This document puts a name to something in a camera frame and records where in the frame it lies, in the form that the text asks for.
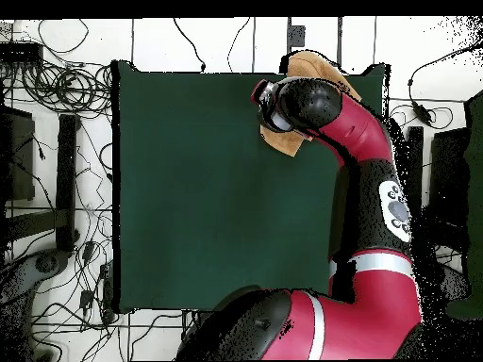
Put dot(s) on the dark green fabric sheet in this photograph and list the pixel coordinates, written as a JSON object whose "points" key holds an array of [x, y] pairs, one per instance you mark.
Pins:
{"points": [[476, 188]]}

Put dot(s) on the flat black device box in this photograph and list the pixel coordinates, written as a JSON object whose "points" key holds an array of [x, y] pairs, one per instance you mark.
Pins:
{"points": [[20, 52]]}

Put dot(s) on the black T-shaped stand foot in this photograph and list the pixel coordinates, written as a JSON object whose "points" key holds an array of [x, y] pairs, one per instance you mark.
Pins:
{"points": [[415, 151], [68, 169]]}

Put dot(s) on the black power adapter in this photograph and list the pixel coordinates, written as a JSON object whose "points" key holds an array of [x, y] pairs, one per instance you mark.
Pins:
{"points": [[86, 299], [105, 271], [89, 250]]}

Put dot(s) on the tan terry towel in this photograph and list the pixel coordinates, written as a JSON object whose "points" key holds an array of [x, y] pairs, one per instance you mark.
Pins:
{"points": [[317, 66]]}

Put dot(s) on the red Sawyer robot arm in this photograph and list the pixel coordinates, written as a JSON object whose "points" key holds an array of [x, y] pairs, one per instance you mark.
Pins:
{"points": [[358, 132]]}

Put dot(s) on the grey square floor frame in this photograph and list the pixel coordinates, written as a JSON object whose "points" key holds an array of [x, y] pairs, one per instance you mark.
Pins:
{"points": [[339, 37]]}

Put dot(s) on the large black box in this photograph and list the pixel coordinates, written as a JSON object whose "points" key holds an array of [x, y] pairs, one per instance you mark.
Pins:
{"points": [[449, 169], [19, 151]]}

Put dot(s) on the dark wheeled stand base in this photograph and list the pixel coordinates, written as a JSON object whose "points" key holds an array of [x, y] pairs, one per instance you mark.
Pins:
{"points": [[47, 263]]}

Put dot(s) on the dark grey square block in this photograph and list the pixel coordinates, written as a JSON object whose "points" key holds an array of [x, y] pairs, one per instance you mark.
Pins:
{"points": [[297, 36]]}

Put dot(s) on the dark green table cloth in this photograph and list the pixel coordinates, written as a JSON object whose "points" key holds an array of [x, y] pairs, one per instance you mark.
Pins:
{"points": [[169, 188]]}

